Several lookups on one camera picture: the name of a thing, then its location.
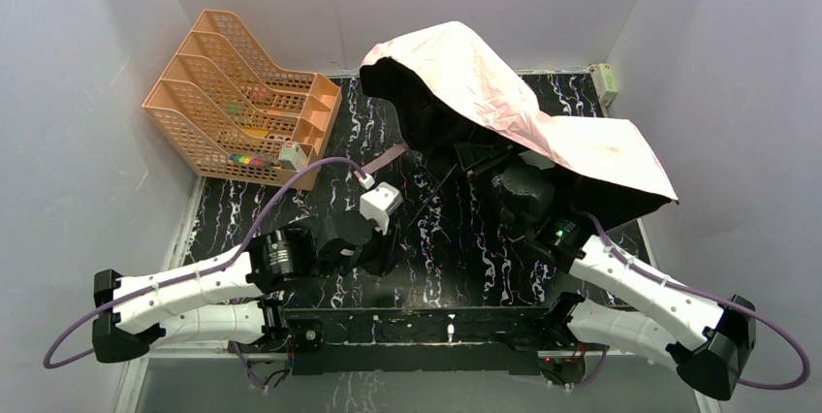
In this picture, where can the colourful marker set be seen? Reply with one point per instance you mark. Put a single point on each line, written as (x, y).
(251, 161)

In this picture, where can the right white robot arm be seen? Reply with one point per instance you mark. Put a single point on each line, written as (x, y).
(706, 343)

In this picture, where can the pink and black folding umbrella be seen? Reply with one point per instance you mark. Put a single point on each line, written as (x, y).
(448, 85)

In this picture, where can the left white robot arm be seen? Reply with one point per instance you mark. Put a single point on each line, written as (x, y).
(232, 296)

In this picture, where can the orange plastic file organizer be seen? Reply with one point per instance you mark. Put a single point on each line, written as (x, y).
(222, 94)

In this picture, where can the white green wall socket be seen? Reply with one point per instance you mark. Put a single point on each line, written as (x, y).
(605, 82)

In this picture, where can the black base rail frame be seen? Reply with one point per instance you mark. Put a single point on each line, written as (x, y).
(410, 339)

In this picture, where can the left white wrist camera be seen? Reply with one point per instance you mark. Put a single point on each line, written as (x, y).
(378, 204)

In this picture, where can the small white red box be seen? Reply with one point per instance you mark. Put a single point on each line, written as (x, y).
(292, 157)

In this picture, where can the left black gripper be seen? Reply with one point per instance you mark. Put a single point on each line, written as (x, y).
(391, 248)

